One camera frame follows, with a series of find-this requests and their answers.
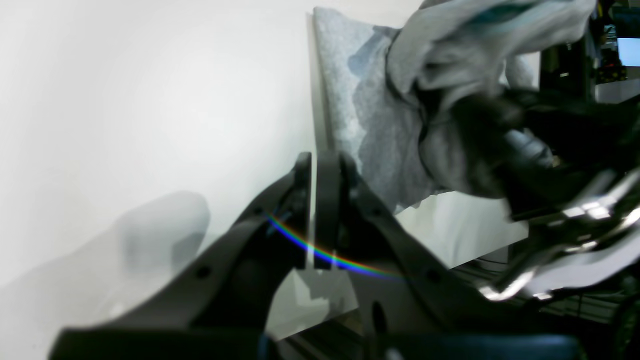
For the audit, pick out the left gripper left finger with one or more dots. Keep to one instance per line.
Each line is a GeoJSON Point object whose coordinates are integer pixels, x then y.
{"type": "Point", "coordinates": [217, 307]}

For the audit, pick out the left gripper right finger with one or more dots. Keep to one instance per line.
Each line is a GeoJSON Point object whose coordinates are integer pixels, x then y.
{"type": "Point", "coordinates": [411, 306]}

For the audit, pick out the grey T-shirt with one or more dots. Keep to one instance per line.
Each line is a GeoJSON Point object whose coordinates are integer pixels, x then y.
{"type": "Point", "coordinates": [390, 90]}

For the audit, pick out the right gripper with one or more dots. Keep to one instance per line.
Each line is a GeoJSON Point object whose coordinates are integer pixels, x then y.
{"type": "Point", "coordinates": [570, 168]}

